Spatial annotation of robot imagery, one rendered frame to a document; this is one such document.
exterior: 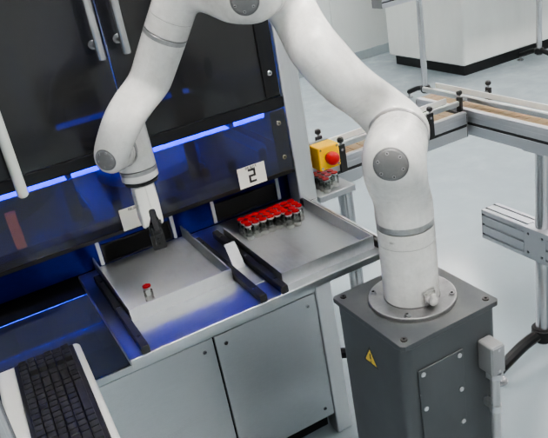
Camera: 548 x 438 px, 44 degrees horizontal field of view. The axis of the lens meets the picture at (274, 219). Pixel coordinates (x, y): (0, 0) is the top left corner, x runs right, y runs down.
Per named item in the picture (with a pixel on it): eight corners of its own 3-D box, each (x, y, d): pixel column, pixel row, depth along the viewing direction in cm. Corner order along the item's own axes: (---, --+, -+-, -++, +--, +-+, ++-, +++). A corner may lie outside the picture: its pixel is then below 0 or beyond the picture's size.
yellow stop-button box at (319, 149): (308, 166, 204) (304, 143, 201) (328, 159, 207) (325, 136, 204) (321, 172, 198) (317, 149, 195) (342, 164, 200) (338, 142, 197)
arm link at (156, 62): (161, 55, 126) (118, 185, 141) (194, 37, 139) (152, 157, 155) (118, 33, 126) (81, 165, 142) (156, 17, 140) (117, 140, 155)
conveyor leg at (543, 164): (524, 340, 253) (522, 147, 221) (542, 330, 256) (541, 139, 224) (544, 351, 245) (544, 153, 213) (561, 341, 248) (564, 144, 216)
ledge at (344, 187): (297, 190, 214) (296, 185, 213) (331, 178, 219) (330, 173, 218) (320, 203, 202) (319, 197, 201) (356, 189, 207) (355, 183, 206)
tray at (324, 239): (224, 238, 187) (222, 227, 185) (305, 208, 196) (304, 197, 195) (284, 286, 158) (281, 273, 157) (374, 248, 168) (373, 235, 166)
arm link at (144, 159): (143, 174, 146) (162, 158, 154) (127, 115, 141) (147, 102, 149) (110, 176, 149) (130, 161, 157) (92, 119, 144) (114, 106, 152)
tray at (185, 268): (95, 268, 183) (91, 257, 182) (183, 235, 193) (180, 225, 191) (132, 322, 155) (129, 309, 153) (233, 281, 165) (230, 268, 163)
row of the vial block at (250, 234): (245, 239, 184) (242, 223, 182) (302, 217, 191) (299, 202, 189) (249, 242, 182) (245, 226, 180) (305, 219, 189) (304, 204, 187)
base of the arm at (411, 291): (476, 299, 144) (471, 221, 137) (404, 334, 137) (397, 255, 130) (417, 267, 160) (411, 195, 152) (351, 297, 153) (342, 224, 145)
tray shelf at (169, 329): (79, 282, 182) (77, 275, 181) (301, 198, 208) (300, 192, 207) (132, 368, 142) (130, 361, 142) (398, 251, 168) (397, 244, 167)
